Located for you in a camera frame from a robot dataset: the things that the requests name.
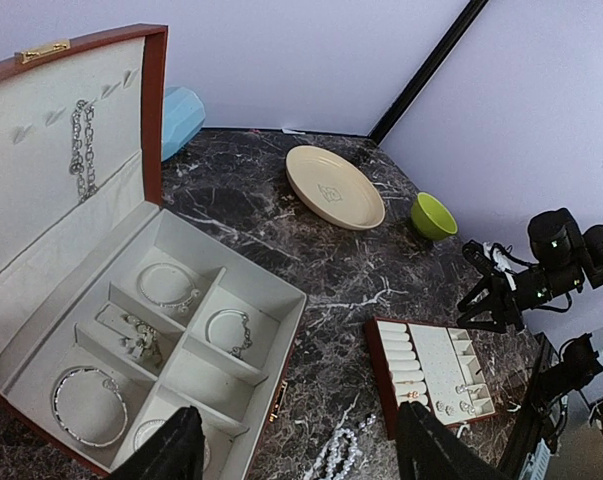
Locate red wooden jewelry box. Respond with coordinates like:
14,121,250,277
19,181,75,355
0,24,306,479

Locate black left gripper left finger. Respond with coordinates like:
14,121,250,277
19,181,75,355
108,406,205,480

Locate light blue cup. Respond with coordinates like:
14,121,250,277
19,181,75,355
161,87,206,162

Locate silver bangle front compartment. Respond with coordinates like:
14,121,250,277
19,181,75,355
133,419,166,451

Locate white pearl necklace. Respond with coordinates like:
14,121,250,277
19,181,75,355
305,414,377,480

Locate red earring tray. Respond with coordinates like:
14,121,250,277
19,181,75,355
363,317,496,440

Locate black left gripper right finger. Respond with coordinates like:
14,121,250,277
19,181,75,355
395,402,507,480

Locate silver chain necklace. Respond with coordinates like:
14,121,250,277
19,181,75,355
68,98,100,204

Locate white slotted cable duct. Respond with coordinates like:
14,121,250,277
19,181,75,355
519,439,552,480

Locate silver charm jewelry pile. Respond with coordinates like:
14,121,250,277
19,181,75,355
121,314,163,368

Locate silver bangle right compartment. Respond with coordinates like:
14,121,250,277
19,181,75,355
205,309,253,360

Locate cream ceramic plate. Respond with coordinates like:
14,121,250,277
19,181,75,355
285,145,385,231

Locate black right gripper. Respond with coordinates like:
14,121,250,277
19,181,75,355
457,208,603,333

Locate silver bangle back compartment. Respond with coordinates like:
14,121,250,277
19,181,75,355
136,262,201,314

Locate green small bowl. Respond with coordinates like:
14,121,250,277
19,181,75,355
411,192,458,241

